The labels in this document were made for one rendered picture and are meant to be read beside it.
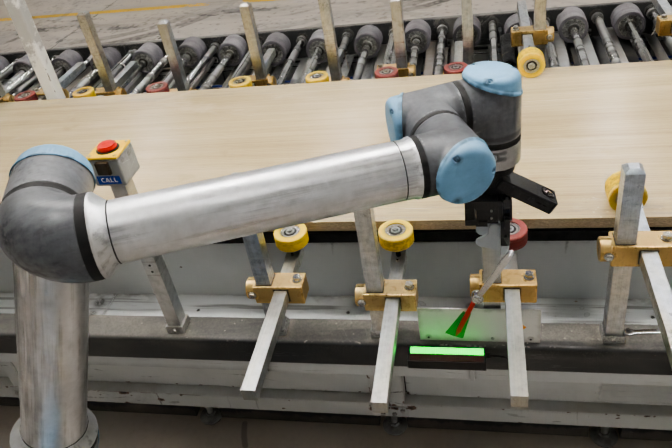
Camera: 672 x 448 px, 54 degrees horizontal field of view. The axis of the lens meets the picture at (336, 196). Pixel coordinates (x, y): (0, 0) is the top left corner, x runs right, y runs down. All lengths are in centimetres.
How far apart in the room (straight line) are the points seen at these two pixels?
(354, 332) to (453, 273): 30
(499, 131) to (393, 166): 25
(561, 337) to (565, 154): 47
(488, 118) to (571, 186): 62
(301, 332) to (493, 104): 79
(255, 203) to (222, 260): 95
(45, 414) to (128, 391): 114
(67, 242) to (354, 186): 36
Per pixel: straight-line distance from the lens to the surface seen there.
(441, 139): 91
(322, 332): 158
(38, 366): 119
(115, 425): 255
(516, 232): 148
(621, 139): 182
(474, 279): 142
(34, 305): 110
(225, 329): 166
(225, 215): 85
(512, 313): 136
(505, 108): 105
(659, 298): 128
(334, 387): 213
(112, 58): 315
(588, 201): 159
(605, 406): 212
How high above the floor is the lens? 183
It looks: 34 degrees down
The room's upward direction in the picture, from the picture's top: 10 degrees counter-clockwise
